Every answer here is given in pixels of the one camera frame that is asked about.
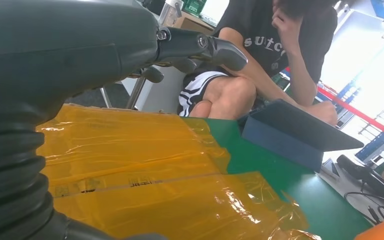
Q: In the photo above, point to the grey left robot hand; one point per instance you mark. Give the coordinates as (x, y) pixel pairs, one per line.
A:
(62, 49)

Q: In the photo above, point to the clear water bottle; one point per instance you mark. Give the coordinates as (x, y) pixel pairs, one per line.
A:
(170, 13)

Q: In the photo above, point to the white table metal legs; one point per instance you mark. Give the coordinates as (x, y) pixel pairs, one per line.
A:
(162, 96)

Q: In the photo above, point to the brown cardboard box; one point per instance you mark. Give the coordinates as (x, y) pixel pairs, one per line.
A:
(192, 24)

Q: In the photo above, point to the blue tablet case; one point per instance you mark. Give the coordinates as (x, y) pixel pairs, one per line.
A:
(278, 145)

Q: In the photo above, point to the green table mat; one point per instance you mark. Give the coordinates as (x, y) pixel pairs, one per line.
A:
(311, 198)

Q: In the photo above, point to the red barrier bar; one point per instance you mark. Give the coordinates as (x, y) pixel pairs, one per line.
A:
(361, 114)

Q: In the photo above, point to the black phone holder controller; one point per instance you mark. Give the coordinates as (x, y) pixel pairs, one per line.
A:
(354, 167)

